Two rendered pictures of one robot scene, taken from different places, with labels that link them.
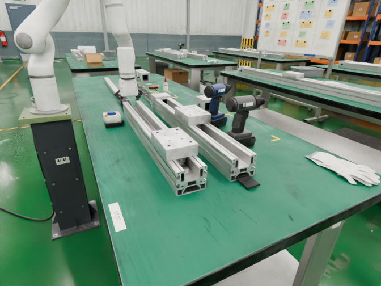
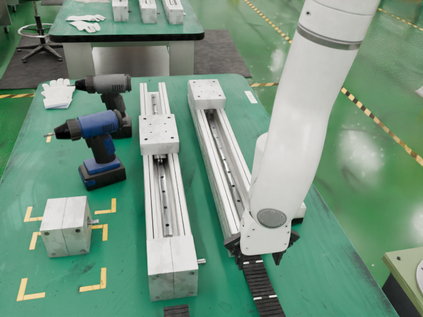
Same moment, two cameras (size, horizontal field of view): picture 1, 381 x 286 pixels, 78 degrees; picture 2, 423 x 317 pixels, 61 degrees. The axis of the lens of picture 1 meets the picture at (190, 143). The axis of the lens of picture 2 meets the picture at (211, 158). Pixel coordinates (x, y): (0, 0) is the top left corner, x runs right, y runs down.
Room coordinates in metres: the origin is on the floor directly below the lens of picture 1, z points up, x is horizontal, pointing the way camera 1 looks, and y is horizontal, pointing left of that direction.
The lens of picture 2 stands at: (1.88, 0.37, 1.48)
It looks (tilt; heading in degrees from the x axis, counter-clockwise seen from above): 37 degrees down; 194
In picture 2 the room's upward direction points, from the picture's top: 4 degrees clockwise
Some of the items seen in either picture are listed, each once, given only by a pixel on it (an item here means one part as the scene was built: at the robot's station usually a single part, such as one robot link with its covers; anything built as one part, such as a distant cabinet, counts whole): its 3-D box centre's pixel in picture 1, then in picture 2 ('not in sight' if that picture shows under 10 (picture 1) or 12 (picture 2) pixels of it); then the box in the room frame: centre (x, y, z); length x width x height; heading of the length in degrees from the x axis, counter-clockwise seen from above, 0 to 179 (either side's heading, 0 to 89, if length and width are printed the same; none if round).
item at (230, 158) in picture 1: (191, 127); (158, 150); (1.03, 0.00, 0.82); 0.80 x 0.10 x 0.09; 26
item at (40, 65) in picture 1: (39, 52); not in sight; (1.32, 0.81, 1.11); 0.19 x 0.12 x 0.24; 9
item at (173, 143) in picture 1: (173, 146); (206, 97); (0.72, 0.06, 0.87); 0.16 x 0.11 x 0.07; 26
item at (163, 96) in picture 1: (159, 102); (177, 266); (1.42, 0.20, 0.83); 0.12 x 0.09 x 0.10; 116
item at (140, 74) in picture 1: (142, 76); not in sight; (2.33, 0.48, 0.83); 0.11 x 0.10 x 0.10; 118
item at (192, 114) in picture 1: (191, 117); (158, 137); (1.03, 0.00, 0.87); 0.16 x 0.11 x 0.07; 26
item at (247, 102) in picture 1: (246, 121); (102, 106); (0.94, -0.24, 0.89); 0.20 x 0.08 x 0.22; 117
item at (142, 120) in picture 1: (152, 133); (218, 146); (0.95, 0.17, 0.82); 0.80 x 0.10 x 0.09; 26
